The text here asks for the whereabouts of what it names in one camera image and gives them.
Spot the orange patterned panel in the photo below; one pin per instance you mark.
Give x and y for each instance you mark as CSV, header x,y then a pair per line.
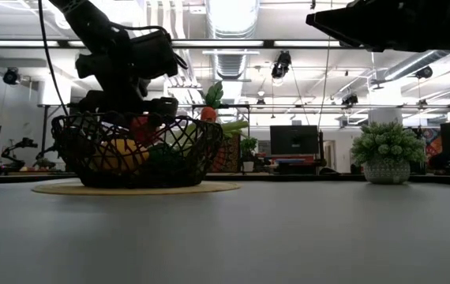
x,y
229,155

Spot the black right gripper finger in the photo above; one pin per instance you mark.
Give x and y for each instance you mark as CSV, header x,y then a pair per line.
x,y
343,21

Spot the black hanging camera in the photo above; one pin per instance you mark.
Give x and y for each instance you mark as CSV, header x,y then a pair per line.
x,y
423,72
11,76
281,65

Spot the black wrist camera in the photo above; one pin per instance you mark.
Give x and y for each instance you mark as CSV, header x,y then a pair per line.
x,y
154,55

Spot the red bell pepper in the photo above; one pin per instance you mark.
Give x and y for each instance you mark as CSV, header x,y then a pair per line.
x,y
142,130

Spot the silver ceiling duct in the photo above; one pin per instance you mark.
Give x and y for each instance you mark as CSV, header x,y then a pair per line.
x,y
231,19

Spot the round yellow woven placemat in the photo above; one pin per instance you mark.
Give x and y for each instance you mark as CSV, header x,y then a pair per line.
x,y
217,187

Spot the green potted plant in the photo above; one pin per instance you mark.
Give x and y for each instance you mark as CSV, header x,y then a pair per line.
x,y
387,146

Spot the green lime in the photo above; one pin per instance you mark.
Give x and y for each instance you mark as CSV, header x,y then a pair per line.
x,y
166,155

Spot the orange carrot with green leaves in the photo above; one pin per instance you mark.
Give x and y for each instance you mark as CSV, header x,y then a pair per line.
x,y
208,114

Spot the small background potted plant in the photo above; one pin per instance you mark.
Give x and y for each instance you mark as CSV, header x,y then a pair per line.
x,y
248,148

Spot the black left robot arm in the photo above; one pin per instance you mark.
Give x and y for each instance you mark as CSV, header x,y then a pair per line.
x,y
87,23

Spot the yellow toy fruit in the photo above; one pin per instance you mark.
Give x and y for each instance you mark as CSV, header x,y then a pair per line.
x,y
120,155

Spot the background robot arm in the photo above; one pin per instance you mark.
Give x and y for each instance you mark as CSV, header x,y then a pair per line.
x,y
19,148

